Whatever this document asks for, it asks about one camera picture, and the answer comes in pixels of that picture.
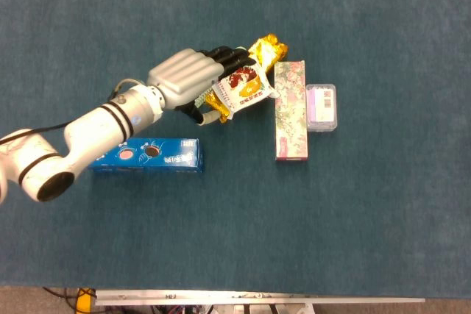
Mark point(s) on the blue Oreo cookie box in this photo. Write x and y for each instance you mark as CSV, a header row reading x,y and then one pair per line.
x,y
165,156

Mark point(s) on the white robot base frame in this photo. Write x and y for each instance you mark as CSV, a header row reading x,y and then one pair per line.
x,y
257,309

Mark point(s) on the aluminium rail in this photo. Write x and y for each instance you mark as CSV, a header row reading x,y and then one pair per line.
x,y
257,297

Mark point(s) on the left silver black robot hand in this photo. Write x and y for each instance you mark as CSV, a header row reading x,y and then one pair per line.
x,y
180,75

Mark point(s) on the clear plastic box purple contents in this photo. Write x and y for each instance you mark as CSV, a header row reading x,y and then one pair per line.
x,y
321,108

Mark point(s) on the mint green plastic brush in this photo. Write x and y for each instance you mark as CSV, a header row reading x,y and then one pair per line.
x,y
200,100

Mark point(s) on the gold foil snack packet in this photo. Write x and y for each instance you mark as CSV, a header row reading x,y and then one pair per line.
x,y
268,51

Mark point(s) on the long floral print box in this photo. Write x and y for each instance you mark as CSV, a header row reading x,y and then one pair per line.
x,y
290,108

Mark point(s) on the white snack pouch red picture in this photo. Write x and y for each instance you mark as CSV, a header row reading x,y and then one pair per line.
x,y
243,86

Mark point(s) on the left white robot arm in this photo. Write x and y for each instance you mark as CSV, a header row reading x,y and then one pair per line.
x,y
99,123

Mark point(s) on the teal felt table cover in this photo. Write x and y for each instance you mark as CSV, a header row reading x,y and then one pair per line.
x,y
331,218

